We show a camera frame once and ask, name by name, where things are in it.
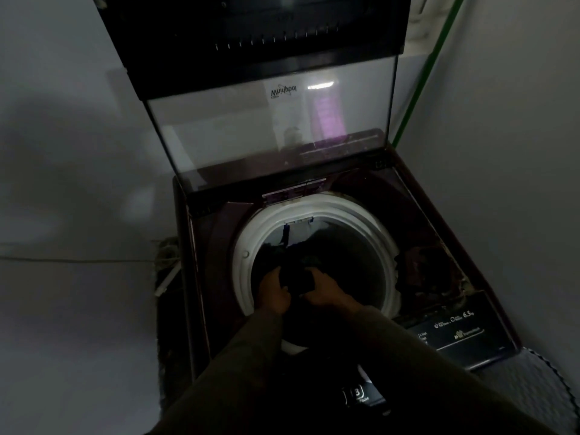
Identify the person's left hand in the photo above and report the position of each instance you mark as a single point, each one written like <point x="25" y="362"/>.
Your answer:
<point x="272" y="292"/>

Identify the person's right hand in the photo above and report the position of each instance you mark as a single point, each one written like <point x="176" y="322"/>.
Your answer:
<point x="328" y="289"/>

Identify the black garment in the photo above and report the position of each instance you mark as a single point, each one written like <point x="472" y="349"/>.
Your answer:
<point x="331" y="244"/>

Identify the dark maroon washing machine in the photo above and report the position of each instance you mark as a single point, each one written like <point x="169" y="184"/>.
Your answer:
<point x="430" y="249"/>

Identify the glass washing machine lid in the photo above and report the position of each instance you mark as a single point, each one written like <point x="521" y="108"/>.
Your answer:
<point x="272" y="122"/>

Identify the black white zigzag laundry basket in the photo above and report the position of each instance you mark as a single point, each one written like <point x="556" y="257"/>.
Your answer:
<point x="534" y="389"/>

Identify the person's left forearm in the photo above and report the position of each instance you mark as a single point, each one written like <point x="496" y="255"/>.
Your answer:
<point x="222" y="376"/>

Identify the person's right forearm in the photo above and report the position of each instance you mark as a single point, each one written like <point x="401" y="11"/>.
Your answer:
<point x="430" y="371"/>

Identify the green pipe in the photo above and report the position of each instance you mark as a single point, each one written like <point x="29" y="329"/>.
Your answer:
<point x="428" y="67"/>

